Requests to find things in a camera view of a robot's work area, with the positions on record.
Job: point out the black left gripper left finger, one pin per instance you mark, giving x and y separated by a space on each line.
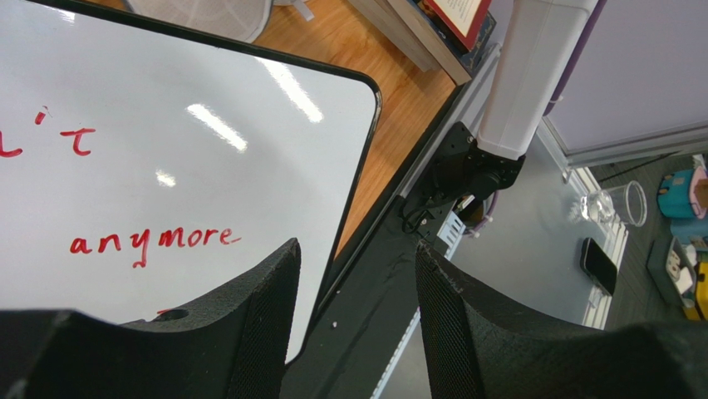
228 343

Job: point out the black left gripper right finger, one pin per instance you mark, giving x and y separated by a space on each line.
480 343

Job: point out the white mesh laundry bag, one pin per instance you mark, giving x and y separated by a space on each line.
239 20

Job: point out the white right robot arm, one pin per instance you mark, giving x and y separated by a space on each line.
538 47

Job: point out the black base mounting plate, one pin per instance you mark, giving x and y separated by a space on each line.
354 340

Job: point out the black smartphone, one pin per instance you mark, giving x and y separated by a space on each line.
595 263

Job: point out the white whiteboard with red writing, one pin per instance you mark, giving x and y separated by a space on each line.
144 164

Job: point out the clear plastic cup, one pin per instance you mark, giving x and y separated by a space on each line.
625 204

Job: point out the teal toy box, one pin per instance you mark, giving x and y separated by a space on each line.
676 198

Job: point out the red hardcover book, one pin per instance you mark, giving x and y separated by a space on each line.
463 18

